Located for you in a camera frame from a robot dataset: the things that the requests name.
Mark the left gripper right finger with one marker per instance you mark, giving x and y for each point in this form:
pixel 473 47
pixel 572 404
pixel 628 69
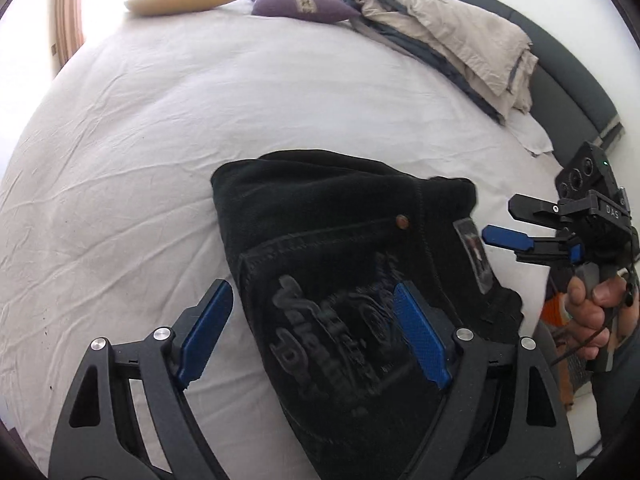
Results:
pixel 428 332

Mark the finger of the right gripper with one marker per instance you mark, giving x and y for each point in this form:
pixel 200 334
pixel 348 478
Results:
pixel 535 250
pixel 558 216

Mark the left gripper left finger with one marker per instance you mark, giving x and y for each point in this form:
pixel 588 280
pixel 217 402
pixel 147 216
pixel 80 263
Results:
pixel 196 333

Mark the black denim pants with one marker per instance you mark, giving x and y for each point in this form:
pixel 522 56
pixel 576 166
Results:
pixel 317 242

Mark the grey sleeved right forearm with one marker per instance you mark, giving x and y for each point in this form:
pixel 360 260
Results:
pixel 614 391

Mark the person's right hand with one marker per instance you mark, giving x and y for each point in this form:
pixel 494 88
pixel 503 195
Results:
pixel 587 315

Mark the dark grey bed headboard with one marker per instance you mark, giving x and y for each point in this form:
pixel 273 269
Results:
pixel 568 102

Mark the white bed mattress sheet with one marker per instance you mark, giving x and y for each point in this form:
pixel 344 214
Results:
pixel 108 226

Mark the beige grey folded duvet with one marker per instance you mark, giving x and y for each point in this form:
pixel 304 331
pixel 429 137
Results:
pixel 487 57

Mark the purple patterned pillow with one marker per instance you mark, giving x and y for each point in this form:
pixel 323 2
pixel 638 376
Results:
pixel 317 11

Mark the beige curtain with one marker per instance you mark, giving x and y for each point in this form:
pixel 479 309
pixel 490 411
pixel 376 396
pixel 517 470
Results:
pixel 66 36

